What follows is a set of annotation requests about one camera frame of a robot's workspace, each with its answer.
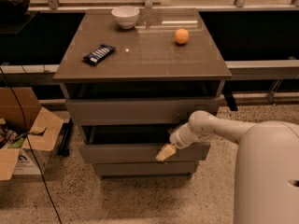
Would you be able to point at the black object on shelf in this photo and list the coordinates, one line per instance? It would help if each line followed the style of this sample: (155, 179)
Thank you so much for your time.
(19, 7)

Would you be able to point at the grey top drawer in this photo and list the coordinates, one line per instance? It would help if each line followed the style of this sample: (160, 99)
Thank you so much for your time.
(144, 111)

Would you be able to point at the orange fruit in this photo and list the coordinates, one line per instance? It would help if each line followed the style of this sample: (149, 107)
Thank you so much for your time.
(181, 36)

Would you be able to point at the grey drawer cabinet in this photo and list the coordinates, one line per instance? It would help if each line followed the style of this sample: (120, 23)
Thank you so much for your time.
(147, 63)

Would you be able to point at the grey bottom drawer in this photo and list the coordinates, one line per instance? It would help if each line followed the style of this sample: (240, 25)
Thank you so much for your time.
(146, 168)

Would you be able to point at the white bowl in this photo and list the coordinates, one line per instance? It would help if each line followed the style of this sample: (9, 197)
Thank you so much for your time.
(126, 16)

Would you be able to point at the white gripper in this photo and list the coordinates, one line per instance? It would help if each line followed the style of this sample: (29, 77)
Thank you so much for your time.
(176, 139)

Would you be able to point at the open cardboard box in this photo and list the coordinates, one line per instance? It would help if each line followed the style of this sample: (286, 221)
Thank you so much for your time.
(29, 133)

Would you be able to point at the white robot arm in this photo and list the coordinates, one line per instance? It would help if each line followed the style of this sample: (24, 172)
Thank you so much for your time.
(266, 165)

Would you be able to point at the grey drawer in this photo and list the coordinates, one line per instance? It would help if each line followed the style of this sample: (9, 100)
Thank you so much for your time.
(146, 168)
(144, 111)
(124, 143)

